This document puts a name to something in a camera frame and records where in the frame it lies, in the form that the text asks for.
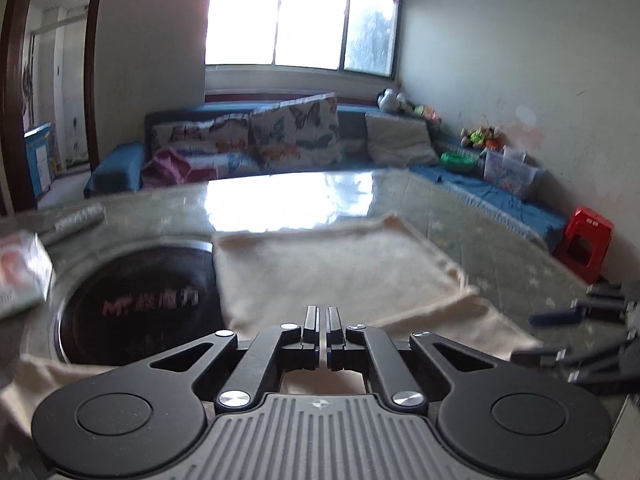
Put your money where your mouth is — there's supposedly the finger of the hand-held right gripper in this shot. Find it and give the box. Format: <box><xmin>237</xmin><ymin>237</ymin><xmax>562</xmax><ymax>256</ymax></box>
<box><xmin>510</xmin><ymin>342</ymin><xmax>626</xmax><ymax>387</ymax></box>
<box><xmin>530</xmin><ymin>284</ymin><xmax>627</xmax><ymax>328</ymax></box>

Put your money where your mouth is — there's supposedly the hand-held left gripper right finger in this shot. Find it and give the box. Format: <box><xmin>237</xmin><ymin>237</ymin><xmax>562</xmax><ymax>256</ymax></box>
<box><xmin>327</xmin><ymin>306</ymin><xmax>531</xmax><ymax>414</ymax></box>

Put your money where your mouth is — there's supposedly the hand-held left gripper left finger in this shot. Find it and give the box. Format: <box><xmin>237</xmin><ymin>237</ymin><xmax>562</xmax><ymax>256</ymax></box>
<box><xmin>117</xmin><ymin>306</ymin><xmax>326</xmax><ymax>413</ymax></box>

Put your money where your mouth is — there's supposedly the cream fleece cloth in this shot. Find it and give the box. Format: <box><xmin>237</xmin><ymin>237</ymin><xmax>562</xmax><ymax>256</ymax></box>
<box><xmin>0</xmin><ymin>212</ymin><xmax>544</xmax><ymax>441</ymax></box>

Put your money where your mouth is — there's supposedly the red plastic stool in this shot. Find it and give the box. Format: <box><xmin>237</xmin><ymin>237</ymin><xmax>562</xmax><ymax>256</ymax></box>
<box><xmin>552</xmin><ymin>207</ymin><xmax>615</xmax><ymax>284</ymax></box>

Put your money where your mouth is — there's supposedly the clear plastic storage box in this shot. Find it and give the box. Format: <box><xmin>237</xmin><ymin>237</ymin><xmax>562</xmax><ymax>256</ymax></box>
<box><xmin>482</xmin><ymin>146</ymin><xmax>543</xmax><ymax>201</ymax></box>

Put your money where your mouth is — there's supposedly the round black induction cooktop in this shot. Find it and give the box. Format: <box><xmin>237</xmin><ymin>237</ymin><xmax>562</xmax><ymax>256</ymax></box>
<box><xmin>57</xmin><ymin>242</ymin><xmax>227</xmax><ymax>366</ymax></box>

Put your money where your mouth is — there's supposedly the green plastic bowl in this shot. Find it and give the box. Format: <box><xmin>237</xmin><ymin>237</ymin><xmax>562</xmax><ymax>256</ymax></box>
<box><xmin>440</xmin><ymin>151</ymin><xmax>478</xmax><ymax>175</ymax></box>

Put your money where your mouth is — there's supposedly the pile of small plush toys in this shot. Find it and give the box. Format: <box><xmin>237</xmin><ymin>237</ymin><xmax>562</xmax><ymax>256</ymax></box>
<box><xmin>460</xmin><ymin>125</ymin><xmax>503</xmax><ymax>151</ymax></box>

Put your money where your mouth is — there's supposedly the square butterfly print cushion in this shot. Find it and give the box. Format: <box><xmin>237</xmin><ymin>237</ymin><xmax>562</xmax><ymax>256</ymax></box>
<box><xmin>249</xmin><ymin>92</ymin><xmax>343</xmax><ymax>171</ymax></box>

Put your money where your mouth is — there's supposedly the grey pillow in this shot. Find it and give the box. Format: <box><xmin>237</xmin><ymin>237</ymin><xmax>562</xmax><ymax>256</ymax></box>
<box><xmin>365</xmin><ymin>112</ymin><xmax>438</xmax><ymax>165</ymax></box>

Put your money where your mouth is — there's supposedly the wide butterfly print cushion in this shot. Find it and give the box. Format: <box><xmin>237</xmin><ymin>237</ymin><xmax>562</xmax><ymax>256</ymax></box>
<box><xmin>150</xmin><ymin>112</ymin><xmax>261</xmax><ymax>181</ymax></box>

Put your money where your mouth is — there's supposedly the pink cloth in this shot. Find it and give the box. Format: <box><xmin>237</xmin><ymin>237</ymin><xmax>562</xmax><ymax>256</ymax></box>
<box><xmin>141</xmin><ymin>147</ymin><xmax>193</xmax><ymax>190</ymax></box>

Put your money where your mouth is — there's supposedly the panda plush toy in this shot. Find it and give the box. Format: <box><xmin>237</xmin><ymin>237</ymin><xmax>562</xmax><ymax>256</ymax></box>
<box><xmin>377</xmin><ymin>89</ymin><xmax>406</xmax><ymax>113</ymax></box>

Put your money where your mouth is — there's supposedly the pink plush toy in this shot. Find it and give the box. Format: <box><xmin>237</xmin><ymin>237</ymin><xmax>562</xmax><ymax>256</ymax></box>
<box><xmin>407</xmin><ymin>101</ymin><xmax>443</xmax><ymax>123</ymax></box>

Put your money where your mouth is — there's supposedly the blue sofa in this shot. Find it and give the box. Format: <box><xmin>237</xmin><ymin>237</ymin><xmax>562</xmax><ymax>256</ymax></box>
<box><xmin>82</xmin><ymin>102</ymin><xmax>568</xmax><ymax>253</ymax></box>

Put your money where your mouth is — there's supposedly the grey remote control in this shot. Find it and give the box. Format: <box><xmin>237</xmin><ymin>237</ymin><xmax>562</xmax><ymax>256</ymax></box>
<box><xmin>37</xmin><ymin>203</ymin><xmax>106</xmax><ymax>246</ymax></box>

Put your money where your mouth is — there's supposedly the white tissue pack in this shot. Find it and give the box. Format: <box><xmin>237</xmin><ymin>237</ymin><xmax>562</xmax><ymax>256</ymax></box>
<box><xmin>0</xmin><ymin>230</ymin><xmax>54</xmax><ymax>321</ymax></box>

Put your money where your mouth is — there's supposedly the window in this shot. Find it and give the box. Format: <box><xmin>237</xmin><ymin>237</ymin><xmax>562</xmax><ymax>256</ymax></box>
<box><xmin>205</xmin><ymin>0</ymin><xmax>403</xmax><ymax>78</ymax></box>

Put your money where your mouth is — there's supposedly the blue cabinet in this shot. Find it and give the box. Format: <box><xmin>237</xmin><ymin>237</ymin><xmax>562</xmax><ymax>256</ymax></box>
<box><xmin>24</xmin><ymin>122</ymin><xmax>56</xmax><ymax>196</ymax></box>

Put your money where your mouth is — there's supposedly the dark wooden door frame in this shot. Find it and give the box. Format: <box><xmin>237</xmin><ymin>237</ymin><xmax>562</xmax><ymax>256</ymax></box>
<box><xmin>0</xmin><ymin>0</ymin><xmax>108</xmax><ymax>216</ymax></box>

